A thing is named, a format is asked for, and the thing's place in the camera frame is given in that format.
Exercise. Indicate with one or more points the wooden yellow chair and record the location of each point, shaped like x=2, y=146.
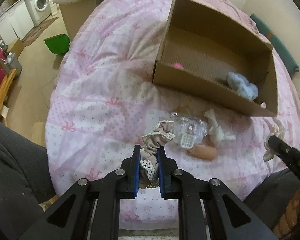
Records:
x=5, y=85

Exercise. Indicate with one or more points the grey small bin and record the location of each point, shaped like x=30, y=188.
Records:
x=12, y=63

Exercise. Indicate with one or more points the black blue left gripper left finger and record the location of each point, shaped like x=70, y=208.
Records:
x=90, y=209

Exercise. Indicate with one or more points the light blue fluffy scrunchie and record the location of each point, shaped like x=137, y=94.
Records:
x=242, y=86

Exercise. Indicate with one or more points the pink patterned quilt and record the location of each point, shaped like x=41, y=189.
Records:
x=105, y=102

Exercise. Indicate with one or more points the clear plastic accessory bag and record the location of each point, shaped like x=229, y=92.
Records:
x=189, y=131

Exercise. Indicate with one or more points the open cardboard box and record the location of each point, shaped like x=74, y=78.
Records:
x=209, y=44

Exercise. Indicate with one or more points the peach soft tube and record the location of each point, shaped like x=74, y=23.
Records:
x=203, y=152

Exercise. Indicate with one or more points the beige lace scrunchie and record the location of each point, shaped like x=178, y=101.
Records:
x=149, y=164

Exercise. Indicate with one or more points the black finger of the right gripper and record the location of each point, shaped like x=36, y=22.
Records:
x=289, y=155

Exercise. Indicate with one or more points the white cloth bow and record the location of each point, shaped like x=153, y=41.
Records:
x=215, y=132

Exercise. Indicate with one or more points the white washing machine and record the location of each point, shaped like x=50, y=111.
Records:
x=39, y=10

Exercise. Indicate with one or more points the beige laundry box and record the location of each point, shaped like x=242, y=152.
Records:
x=75, y=13

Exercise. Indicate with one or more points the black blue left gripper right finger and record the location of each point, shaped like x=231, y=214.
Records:
x=207, y=209

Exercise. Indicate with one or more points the cream lace scrunchie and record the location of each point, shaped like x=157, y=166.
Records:
x=271, y=140

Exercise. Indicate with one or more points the teal cushion with orange stripe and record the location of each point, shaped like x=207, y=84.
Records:
x=288, y=60

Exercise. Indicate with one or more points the brown door mat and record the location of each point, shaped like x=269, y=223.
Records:
x=37, y=31

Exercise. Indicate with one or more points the white kitchen cabinets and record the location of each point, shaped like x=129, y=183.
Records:
x=15, y=23

